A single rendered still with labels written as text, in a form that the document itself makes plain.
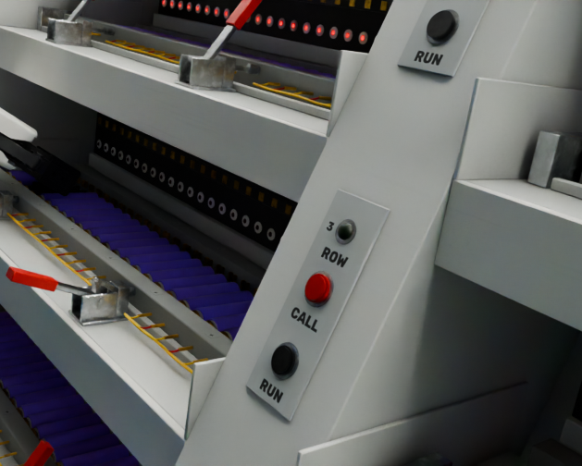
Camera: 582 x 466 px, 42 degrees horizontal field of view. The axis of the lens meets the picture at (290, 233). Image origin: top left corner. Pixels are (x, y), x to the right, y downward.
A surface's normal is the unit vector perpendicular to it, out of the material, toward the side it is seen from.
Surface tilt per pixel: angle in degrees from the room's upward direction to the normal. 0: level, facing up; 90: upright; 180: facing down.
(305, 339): 90
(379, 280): 90
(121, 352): 21
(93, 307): 90
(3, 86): 90
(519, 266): 111
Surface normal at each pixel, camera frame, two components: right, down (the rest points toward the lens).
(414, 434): 0.62, 0.31
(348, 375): -0.66, -0.29
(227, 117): -0.77, 0.05
